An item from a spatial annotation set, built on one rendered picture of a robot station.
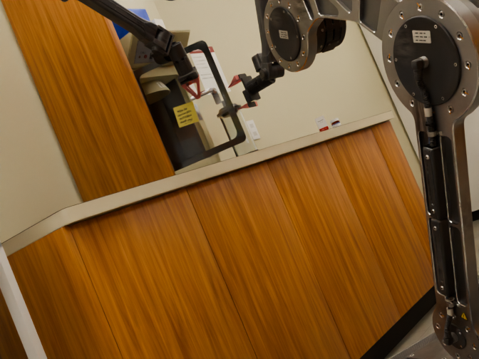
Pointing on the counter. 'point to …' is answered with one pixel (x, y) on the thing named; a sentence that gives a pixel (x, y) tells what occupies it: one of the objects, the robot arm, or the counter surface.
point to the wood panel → (89, 95)
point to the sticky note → (185, 114)
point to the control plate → (142, 53)
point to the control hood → (130, 43)
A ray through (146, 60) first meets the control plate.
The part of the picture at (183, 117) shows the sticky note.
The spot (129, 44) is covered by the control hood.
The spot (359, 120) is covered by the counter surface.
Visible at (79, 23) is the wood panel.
